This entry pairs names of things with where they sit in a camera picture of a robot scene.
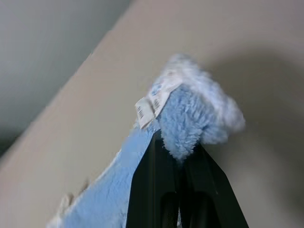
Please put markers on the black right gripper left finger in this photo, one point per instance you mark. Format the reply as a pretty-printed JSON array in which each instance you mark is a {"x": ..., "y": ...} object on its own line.
[{"x": 152, "y": 180}]

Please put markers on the light blue fluffy towel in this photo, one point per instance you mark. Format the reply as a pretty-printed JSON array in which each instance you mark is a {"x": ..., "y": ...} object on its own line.
[{"x": 180, "y": 118}]

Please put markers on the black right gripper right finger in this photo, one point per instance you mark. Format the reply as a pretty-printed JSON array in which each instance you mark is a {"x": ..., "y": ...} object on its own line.
[{"x": 209, "y": 190}]

